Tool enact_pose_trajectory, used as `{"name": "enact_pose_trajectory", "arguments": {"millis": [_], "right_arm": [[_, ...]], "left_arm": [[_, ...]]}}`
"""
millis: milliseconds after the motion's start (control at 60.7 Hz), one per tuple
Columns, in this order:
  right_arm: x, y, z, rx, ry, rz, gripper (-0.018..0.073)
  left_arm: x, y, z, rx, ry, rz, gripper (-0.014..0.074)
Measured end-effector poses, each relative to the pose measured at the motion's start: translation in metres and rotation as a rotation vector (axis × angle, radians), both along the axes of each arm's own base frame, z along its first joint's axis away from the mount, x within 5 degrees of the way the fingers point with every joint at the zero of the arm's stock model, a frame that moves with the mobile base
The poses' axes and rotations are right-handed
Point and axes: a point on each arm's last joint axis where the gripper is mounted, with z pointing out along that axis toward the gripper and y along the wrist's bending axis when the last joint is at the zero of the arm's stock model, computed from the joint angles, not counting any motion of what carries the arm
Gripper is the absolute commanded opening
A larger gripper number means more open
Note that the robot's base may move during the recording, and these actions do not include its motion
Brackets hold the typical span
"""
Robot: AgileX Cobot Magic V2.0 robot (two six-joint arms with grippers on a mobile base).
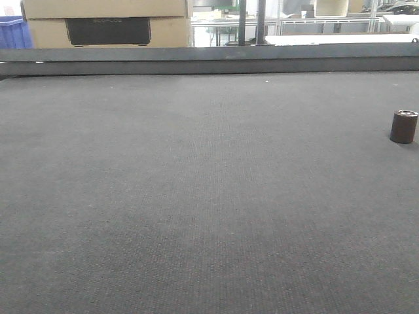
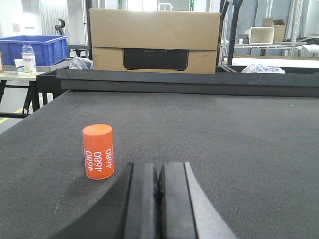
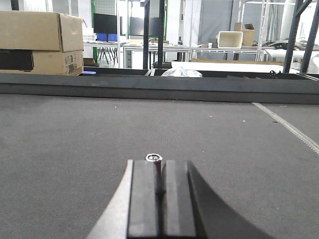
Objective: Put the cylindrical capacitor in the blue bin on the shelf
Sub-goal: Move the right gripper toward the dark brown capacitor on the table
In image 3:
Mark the blue shallow tray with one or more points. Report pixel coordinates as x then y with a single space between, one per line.
89 72

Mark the black monitor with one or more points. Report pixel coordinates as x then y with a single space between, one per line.
104 23

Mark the white plastic bin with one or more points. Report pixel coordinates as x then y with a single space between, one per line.
230 39

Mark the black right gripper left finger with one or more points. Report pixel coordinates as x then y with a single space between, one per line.
133 211

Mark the lower cardboard box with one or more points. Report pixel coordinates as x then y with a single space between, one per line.
42 62

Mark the brown cylindrical capacitor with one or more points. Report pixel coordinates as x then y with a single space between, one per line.
156 160

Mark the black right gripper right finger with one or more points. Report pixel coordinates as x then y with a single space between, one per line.
192 210

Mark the upper cardboard box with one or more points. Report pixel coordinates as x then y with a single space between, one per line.
44 31

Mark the small cardboard box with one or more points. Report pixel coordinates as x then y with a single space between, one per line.
248 33

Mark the clear plastic bag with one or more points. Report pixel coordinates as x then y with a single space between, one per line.
181 72

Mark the serrated metal strip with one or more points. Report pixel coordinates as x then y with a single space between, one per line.
310 143

